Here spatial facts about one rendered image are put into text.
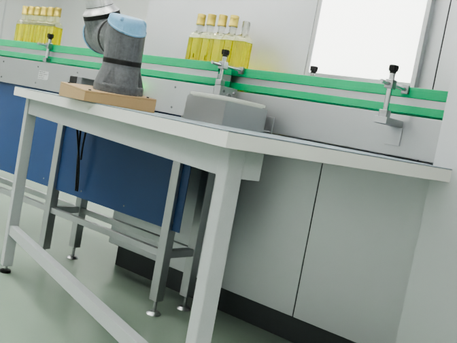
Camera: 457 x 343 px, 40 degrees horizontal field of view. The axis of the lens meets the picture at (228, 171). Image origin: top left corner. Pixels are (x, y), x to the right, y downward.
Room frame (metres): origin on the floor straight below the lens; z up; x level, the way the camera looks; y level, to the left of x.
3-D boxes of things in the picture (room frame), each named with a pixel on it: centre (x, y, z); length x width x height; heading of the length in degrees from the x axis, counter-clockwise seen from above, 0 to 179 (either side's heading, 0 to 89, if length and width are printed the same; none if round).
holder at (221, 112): (2.12, 0.03, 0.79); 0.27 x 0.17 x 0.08; 141
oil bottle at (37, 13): (3.25, 1.10, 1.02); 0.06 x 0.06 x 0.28; 51
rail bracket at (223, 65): (2.25, 0.07, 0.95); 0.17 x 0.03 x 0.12; 141
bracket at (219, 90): (2.27, 0.06, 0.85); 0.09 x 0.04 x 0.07; 141
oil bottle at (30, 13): (3.29, 1.14, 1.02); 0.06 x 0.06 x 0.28; 51
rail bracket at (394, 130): (1.85, -0.43, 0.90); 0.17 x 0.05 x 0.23; 141
